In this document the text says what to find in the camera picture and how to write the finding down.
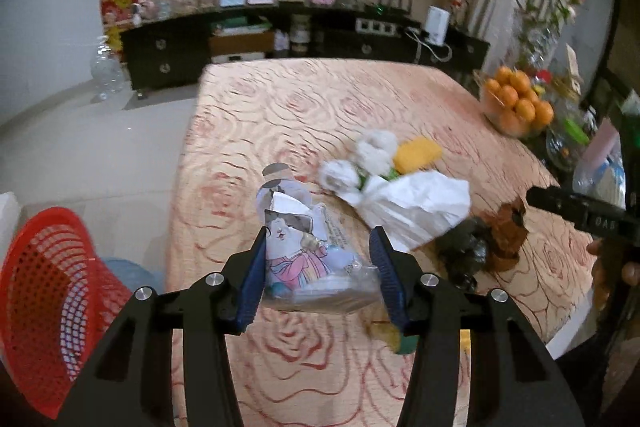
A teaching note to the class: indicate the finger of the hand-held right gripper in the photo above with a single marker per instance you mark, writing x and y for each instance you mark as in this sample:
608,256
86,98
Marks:
560,202

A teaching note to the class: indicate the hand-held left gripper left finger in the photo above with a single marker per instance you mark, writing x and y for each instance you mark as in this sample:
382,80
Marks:
252,287

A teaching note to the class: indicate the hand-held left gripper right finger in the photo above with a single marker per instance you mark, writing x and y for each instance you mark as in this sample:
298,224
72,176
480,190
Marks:
387,282

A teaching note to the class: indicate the clear plastic wrapper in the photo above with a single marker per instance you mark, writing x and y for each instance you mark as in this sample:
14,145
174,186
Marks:
350,287

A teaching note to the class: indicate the brown wrapper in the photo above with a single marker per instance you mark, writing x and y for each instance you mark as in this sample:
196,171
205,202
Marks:
505,237

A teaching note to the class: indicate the cat print tissue packet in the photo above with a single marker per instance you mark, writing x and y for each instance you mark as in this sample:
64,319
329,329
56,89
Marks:
290,232

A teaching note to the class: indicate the white foam fruit net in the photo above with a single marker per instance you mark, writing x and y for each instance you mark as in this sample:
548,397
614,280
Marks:
340,174
375,149

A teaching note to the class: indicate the yellow foam fruit net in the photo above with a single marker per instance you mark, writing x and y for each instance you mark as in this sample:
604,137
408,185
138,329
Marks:
417,153

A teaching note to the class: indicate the red plastic mesh basket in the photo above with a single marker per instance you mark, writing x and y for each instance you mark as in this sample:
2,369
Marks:
45,287

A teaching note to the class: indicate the person's right hand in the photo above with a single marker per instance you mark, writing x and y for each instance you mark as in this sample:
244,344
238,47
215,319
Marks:
631,274

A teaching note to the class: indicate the large textured glass bowl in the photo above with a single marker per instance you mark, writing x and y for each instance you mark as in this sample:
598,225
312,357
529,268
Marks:
597,182

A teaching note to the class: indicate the small clear glass bowl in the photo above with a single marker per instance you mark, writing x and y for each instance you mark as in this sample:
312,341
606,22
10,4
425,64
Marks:
562,152

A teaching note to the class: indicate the yellow green scrub sponge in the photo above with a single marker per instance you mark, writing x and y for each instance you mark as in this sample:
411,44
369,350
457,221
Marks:
395,342

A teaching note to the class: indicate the pink packet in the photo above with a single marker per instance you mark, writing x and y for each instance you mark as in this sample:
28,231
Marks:
602,144

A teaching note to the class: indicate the glass fruit bowl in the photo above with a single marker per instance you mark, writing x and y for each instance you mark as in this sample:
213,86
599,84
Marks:
500,127

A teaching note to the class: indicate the green wrapper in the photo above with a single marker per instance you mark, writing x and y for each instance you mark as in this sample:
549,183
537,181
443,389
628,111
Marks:
364,181

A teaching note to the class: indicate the pile of oranges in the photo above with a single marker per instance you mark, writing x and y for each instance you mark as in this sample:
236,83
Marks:
520,99

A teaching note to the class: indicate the blue grey plastic stool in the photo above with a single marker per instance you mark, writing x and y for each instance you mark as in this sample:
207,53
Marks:
130,274

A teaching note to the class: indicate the wooden desk calendar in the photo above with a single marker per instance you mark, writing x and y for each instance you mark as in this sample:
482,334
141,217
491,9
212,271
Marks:
575,62

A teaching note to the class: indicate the glass flower vase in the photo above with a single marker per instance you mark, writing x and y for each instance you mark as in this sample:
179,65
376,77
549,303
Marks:
537,47

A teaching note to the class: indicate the rose patterned tablecloth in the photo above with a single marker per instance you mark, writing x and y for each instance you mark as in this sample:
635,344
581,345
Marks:
300,117

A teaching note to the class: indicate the white box appliance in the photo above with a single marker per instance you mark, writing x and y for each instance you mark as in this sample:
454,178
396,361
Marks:
436,26

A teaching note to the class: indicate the small white bottles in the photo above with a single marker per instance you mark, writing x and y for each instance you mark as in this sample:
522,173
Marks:
281,44

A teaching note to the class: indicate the wooden drawer box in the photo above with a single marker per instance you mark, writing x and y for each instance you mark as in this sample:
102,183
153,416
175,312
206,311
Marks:
240,43

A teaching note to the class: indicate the long black cabinet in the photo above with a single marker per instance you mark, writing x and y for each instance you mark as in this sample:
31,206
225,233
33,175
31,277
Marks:
160,57

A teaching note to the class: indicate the white power strip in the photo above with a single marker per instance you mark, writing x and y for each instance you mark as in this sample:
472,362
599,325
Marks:
375,26

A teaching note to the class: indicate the black antenna router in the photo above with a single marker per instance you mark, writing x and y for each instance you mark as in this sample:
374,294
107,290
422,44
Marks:
392,7

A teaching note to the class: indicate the stacked round tins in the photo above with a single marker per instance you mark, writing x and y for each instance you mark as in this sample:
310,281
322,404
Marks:
301,34

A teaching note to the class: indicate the large clear water bottle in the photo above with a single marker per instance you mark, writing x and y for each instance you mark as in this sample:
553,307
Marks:
106,69

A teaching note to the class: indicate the green packets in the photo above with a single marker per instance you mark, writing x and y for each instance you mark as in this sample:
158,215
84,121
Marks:
240,25

